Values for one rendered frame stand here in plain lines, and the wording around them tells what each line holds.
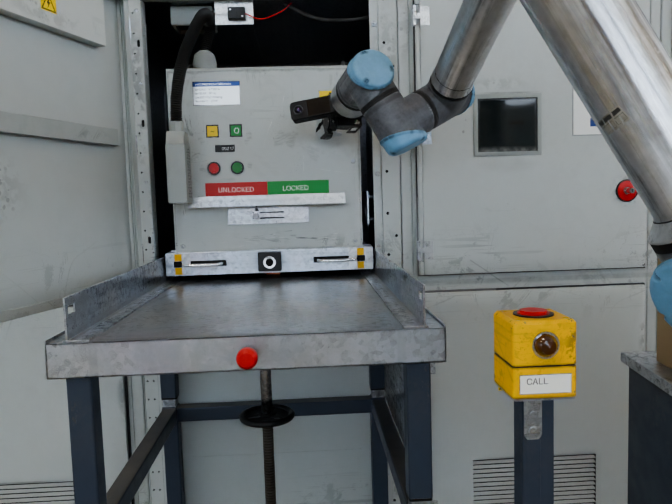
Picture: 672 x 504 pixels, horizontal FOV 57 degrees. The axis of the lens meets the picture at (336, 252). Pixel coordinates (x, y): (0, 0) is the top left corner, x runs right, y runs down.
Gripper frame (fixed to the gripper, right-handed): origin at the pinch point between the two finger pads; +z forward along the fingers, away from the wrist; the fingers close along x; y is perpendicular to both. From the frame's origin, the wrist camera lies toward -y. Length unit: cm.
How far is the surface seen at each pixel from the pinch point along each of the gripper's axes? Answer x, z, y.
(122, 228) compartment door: -19, 18, -49
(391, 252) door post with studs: -31.5, 5.3, 18.6
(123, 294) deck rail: -40, -14, -49
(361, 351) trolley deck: -56, -52, -13
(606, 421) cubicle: -83, 1, 74
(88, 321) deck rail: -46, -33, -54
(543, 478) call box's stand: -75, -74, 2
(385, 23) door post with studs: 25.8, -9.9, 18.6
